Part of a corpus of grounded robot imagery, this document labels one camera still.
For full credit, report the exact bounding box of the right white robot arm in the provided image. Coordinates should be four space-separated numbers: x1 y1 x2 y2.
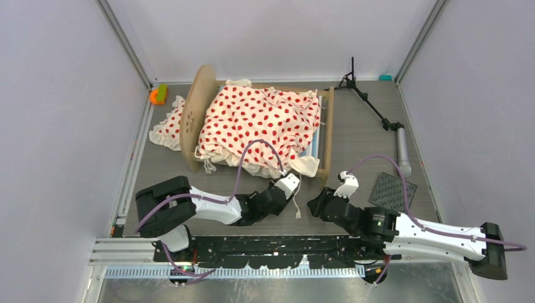
307 171 508 280

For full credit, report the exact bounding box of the wooden pet bed frame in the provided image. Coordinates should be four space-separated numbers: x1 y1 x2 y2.
179 64 334 182

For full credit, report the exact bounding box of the strawberry print ruffled blanket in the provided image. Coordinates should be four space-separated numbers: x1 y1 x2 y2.
194 85 322 178

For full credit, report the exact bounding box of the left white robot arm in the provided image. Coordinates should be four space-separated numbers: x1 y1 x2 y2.
135 173 301 261

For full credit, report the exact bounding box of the strawberry print small pillow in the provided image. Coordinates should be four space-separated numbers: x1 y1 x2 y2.
148 95 185 152

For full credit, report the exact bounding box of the orange green toy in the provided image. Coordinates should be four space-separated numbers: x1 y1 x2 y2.
149 84 168 105

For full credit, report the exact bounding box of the black perforated pad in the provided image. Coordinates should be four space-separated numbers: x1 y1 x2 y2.
368 172 406 213

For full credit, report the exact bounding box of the teal small block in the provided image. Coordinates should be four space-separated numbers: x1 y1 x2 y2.
379 74 394 81

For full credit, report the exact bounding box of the black tripod stand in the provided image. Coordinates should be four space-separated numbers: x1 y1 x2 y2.
338 57 413 179

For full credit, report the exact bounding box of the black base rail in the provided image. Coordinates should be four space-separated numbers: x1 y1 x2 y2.
88 234 469 281

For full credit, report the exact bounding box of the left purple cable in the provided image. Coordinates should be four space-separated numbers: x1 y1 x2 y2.
134 140 285 269

